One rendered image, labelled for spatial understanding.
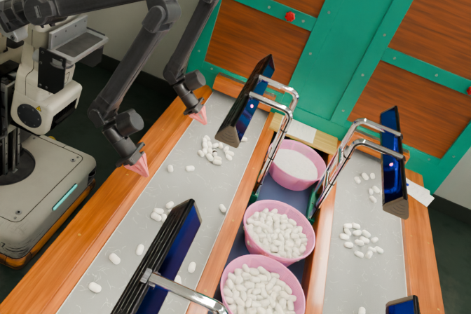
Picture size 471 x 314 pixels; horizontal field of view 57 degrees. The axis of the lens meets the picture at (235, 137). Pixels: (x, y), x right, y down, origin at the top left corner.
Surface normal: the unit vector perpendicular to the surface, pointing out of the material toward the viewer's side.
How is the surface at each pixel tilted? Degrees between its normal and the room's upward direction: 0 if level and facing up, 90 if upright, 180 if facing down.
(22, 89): 90
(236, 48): 90
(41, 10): 82
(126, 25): 90
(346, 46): 90
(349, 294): 0
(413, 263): 0
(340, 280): 0
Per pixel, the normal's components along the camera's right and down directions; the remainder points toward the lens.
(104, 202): 0.29, -0.77
